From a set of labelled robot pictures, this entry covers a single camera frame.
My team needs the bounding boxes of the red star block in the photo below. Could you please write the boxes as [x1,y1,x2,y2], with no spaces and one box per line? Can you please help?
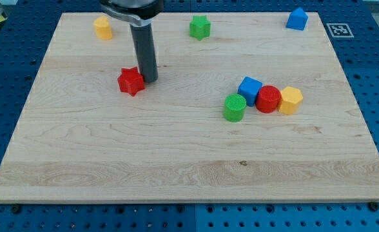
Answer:
[117,67,145,97]

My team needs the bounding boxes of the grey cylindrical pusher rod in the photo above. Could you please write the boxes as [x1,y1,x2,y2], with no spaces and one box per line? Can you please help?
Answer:
[130,24,158,83]

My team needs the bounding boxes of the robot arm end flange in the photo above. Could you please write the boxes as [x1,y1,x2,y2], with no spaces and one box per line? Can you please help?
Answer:
[99,0,164,27]

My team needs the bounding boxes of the wooden board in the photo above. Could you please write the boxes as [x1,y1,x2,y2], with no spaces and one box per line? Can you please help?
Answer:
[0,12,379,204]

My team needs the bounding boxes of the green star block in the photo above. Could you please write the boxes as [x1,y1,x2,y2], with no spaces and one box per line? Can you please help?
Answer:
[189,15,211,41]

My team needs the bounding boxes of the green cylinder block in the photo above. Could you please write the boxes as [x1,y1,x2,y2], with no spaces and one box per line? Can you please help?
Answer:
[223,93,246,122]

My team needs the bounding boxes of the blue cube block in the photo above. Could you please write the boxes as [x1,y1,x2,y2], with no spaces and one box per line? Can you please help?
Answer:
[237,77,263,107]

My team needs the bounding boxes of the red cylinder block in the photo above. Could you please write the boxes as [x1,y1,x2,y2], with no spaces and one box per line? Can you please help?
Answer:
[255,85,281,113]

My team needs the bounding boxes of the yellow hexagon block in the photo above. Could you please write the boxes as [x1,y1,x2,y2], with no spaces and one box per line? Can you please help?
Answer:
[277,86,304,115]

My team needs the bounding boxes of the blue pentagon house block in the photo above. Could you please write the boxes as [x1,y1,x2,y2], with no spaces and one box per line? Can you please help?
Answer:
[286,7,309,31]

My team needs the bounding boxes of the white fiducial marker tag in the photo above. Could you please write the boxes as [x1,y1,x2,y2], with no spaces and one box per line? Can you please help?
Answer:
[327,23,354,38]

